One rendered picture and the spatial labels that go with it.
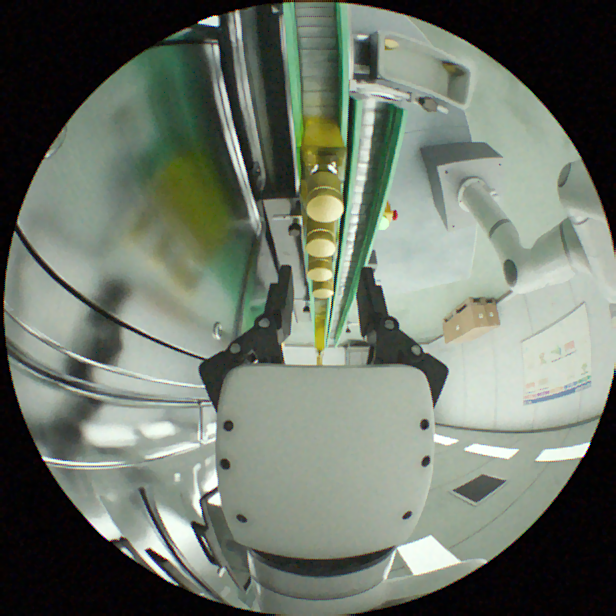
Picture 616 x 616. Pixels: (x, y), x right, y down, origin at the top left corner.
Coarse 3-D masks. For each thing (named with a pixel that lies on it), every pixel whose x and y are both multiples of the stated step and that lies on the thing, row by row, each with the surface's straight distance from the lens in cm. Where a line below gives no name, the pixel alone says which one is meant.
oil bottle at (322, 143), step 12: (312, 120) 41; (324, 120) 41; (312, 132) 32; (324, 132) 32; (336, 132) 32; (312, 144) 27; (324, 144) 27; (336, 144) 27; (300, 156) 26; (312, 156) 24; (324, 156) 24; (336, 156) 24; (312, 168) 24; (336, 168) 25
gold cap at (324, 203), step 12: (312, 180) 21; (324, 180) 20; (336, 180) 21; (312, 192) 19; (324, 192) 18; (336, 192) 19; (312, 204) 19; (324, 204) 19; (336, 204) 19; (312, 216) 20; (324, 216) 20; (336, 216) 20
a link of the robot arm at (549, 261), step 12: (552, 228) 42; (540, 240) 42; (552, 240) 39; (540, 252) 41; (552, 252) 39; (564, 252) 37; (540, 264) 42; (552, 264) 40; (564, 264) 38; (540, 276) 43; (552, 276) 42; (564, 276) 41
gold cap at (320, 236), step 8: (312, 224) 24; (320, 224) 24; (328, 224) 24; (312, 232) 23; (320, 232) 23; (328, 232) 23; (312, 240) 22; (320, 240) 22; (328, 240) 22; (312, 248) 23; (320, 248) 23; (328, 248) 23; (320, 256) 24
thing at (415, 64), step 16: (384, 32) 52; (384, 48) 50; (400, 48) 59; (416, 48) 59; (432, 48) 55; (384, 64) 56; (400, 64) 58; (416, 64) 59; (432, 64) 62; (464, 64) 59; (400, 80) 50; (416, 80) 59; (432, 80) 61; (448, 80) 63; (464, 80) 60; (448, 96) 63; (464, 96) 58
